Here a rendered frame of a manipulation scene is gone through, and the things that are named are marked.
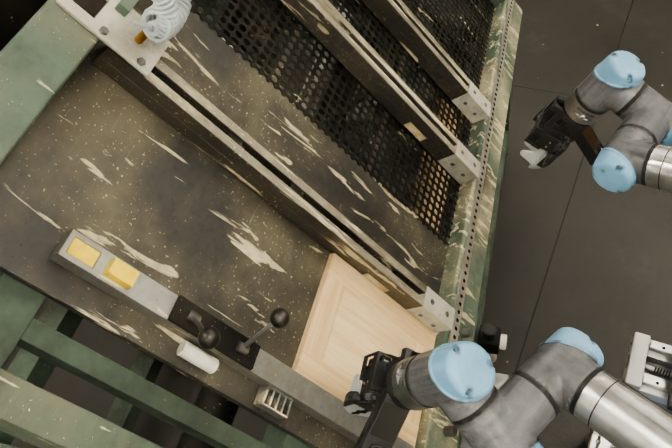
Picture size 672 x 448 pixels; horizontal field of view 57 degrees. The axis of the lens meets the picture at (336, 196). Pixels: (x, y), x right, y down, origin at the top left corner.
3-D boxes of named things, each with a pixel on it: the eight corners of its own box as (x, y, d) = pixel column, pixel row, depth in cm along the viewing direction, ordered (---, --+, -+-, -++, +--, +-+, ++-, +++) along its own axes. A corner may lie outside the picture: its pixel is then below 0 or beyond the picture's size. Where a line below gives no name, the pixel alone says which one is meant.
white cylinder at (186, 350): (173, 355, 113) (207, 375, 116) (182, 354, 111) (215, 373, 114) (180, 340, 114) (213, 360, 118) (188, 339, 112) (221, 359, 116)
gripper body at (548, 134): (531, 119, 137) (561, 86, 126) (564, 138, 137) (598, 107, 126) (521, 143, 133) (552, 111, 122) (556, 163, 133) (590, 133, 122)
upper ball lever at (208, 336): (192, 329, 113) (214, 356, 102) (176, 319, 111) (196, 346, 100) (205, 312, 114) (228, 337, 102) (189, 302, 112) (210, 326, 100)
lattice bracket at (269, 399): (277, 419, 125) (287, 418, 123) (252, 404, 121) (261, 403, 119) (284, 400, 127) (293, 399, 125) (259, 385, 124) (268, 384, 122)
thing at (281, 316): (244, 363, 117) (295, 324, 113) (229, 354, 115) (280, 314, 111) (245, 348, 120) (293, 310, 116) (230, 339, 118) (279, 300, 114)
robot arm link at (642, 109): (646, 168, 115) (599, 131, 116) (670, 131, 119) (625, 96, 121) (675, 149, 108) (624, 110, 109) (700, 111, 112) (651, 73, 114)
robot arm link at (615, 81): (642, 90, 109) (603, 61, 110) (603, 124, 118) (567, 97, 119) (657, 67, 113) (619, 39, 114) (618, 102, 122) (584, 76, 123)
